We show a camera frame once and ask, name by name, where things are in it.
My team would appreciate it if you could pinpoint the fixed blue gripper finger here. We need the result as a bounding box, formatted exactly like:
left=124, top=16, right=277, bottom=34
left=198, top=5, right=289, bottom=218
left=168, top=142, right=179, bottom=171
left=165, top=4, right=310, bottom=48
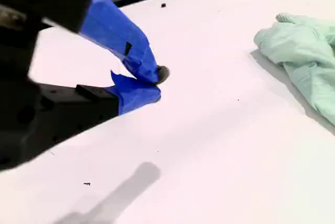
left=39, top=71, right=162, bottom=149

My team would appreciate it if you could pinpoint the pale green T-shirt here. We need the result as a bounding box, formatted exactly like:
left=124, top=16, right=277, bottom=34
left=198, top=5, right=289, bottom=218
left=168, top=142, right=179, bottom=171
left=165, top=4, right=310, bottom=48
left=253, top=12, right=335, bottom=128

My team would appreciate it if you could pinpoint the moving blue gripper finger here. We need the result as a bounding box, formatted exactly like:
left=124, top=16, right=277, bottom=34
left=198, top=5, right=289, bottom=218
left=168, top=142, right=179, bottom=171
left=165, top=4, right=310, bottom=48
left=0, top=0, right=171, bottom=86

